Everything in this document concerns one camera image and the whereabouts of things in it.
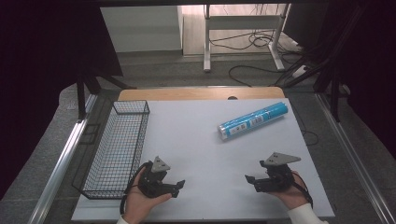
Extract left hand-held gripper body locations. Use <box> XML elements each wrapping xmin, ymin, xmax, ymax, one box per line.
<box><xmin>136</xmin><ymin>155</ymin><xmax>177</xmax><ymax>199</ymax></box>

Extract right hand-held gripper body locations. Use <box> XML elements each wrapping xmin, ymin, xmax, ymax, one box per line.
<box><xmin>259</xmin><ymin>151</ymin><xmax>303</xmax><ymax>193</ymax></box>

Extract person's right hand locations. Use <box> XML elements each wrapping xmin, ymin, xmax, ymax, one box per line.
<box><xmin>268</xmin><ymin>170</ymin><xmax>313</xmax><ymax>211</ymax></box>

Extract person's left hand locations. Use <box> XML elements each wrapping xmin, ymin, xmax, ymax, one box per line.
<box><xmin>121</xmin><ymin>177</ymin><xmax>173</xmax><ymax>224</ymax></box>

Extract white table cover sheet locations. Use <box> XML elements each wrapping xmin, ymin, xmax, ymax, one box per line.
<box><xmin>71</xmin><ymin>98</ymin><xmax>336</xmax><ymax>222</ymax></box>

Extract blue cylindrical packet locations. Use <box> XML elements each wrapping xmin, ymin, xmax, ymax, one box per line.
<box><xmin>217</xmin><ymin>101</ymin><xmax>290</xmax><ymax>141</ymax></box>

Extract white power strip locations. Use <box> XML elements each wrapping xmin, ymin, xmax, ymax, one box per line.
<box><xmin>290</xmin><ymin>64</ymin><xmax>308</xmax><ymax>78</ymax></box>

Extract black tripod stand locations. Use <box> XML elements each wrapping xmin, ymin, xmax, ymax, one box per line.
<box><xmin>76</xmin><ymin>66</ymin><xmax>138</xmax><ymax>121</ymax></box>

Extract black metal stand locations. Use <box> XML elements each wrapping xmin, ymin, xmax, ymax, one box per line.
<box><xmin>281</xmin><ymin>6</ymin><xmax>368</xmax><ymax>123</ymax></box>

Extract white cabinet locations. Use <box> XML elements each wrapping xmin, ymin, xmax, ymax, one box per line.
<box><xmin>100</xmin><ymin>5</ymin><xmax>185</xmax><ymax>54</ymax></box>

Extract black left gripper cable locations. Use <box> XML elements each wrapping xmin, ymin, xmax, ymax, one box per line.
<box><xmin>119</xmin><ymin>161</ymin><xmax>153</xmax><ymax>217</ymax></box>

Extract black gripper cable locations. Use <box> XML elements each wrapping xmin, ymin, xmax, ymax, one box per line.
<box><xmin>290</xmin><ymin>171</ymin><xmax>315</xmax><ymax>209</ymax></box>
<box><xmin>119</xmin><ymin>161</ymin><xmax>153</xmax><ymax>217</ymax></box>

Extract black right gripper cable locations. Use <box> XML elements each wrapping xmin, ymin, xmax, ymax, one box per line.
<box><xmin>290</xmin><ymin>171</ymin><xmax>315</xmax><ymax>209</ymax></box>

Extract black wire basket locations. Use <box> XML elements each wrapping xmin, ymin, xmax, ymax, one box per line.
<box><xmin>72</xmin><ymin>99</ymin><xmax>150</xmax><ymax>201</ymax></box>

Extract thin black cable loop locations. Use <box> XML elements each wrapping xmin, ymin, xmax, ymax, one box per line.
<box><xmin>292</xmin><ymin>105</ymin><xmax>320</xmax><ymax>147</ymax></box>

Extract aluminium rail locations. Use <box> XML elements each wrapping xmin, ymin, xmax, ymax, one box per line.
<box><xmin>27</xmin><ymin>93</ymin><xmax>98</xmax><ymax>224</ymax></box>
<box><xmin>315</xmin><ymin>92</ymin><xmax>396</xmax><ymax>224</ymax></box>

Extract black floor cables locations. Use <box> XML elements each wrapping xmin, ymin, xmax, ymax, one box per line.
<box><xmin>208</xmin><ymin>29</ymin><xmax>307</xmax><ymax>88</ymax></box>

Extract white metal desk frame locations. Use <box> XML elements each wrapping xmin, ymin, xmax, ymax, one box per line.
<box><xmin>203</xmin><ymin>3</ymin><xmax>292</xmax><ymax>74</ymax></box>

